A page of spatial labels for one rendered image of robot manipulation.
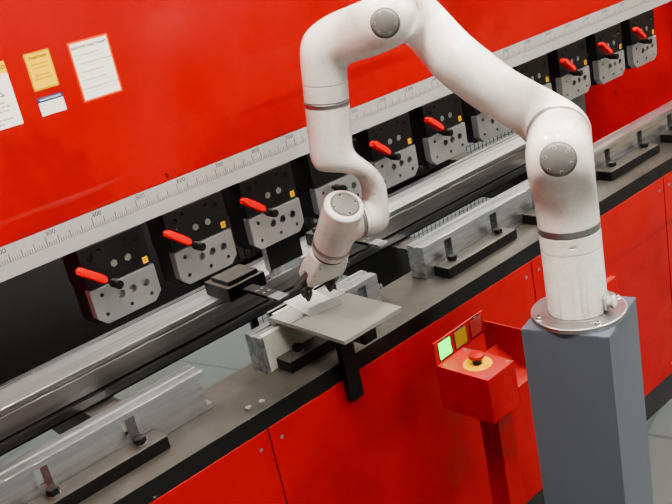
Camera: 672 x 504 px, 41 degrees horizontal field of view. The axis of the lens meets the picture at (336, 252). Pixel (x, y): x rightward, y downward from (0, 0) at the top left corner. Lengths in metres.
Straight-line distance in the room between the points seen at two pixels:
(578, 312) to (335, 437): 0.68
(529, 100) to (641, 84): 2.20
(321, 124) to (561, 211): 0.49
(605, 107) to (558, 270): 2.31
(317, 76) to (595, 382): 0.81
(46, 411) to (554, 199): 1.22
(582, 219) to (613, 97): 2.29
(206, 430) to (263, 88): 0.76
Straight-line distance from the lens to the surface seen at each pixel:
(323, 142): 1.78
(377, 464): 2.29
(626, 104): 4.00
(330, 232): 1.83
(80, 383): 2.19
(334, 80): 1.75
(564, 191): 1.69
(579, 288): 1.80
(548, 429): 1.96
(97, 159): 1.80
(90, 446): 1.93
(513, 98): 1.72
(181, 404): 2.02
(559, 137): 1.64
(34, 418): 2.16
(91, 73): 1.80
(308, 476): 2.14
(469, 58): 1.69
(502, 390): 2.18
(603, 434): 1.91
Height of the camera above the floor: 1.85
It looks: 21 degrees down
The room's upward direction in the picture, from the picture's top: 12 degrees counter-clockwise
